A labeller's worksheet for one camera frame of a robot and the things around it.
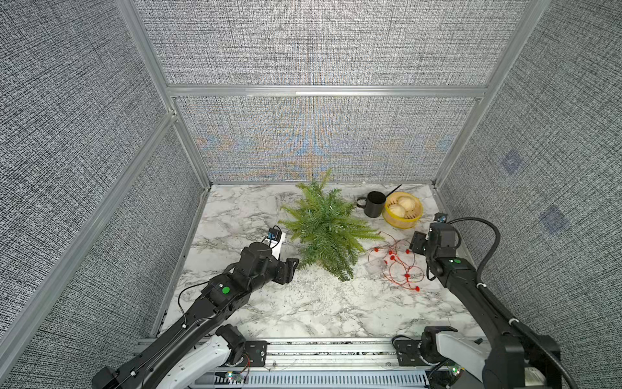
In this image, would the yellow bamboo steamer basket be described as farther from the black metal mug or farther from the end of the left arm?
the end of the left arm

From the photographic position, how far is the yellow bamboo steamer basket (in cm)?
104

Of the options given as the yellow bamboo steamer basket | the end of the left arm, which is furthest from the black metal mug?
the end of the left arm

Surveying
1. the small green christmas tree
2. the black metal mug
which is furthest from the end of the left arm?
the black metal mug

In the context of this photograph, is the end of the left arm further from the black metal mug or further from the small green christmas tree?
the black metal mug

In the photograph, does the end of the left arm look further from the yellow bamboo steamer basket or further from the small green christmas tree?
the yellow bamboo steamer basket
